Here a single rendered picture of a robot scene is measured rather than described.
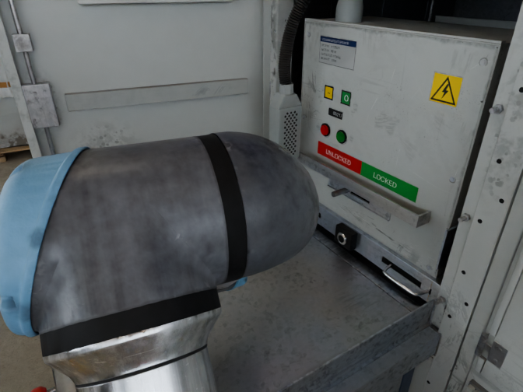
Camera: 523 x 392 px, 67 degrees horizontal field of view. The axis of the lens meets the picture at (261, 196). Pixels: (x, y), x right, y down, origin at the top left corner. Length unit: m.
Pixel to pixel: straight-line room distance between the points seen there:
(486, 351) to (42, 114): 1.05
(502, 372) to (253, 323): 0.46
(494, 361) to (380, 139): 0.47
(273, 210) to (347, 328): 0.63
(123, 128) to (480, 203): 0.83
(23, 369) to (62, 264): 1.87
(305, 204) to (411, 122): 0.57
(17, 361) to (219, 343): 1.45
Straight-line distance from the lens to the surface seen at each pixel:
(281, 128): 1.00
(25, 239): 0.25
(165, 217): 0.25
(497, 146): 0.71
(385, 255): 0.97
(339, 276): 0.99
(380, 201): 0.89
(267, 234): 0.27
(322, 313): 0.89
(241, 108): 1.15
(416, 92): 0.83
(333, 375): 0.76
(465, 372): 0.93
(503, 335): 0.80
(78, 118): 1.08
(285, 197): 0.27
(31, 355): 2.16
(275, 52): 1.09
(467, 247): 0.79
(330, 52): 0.99
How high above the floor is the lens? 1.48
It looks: 29 degrees down
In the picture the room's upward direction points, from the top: straight up
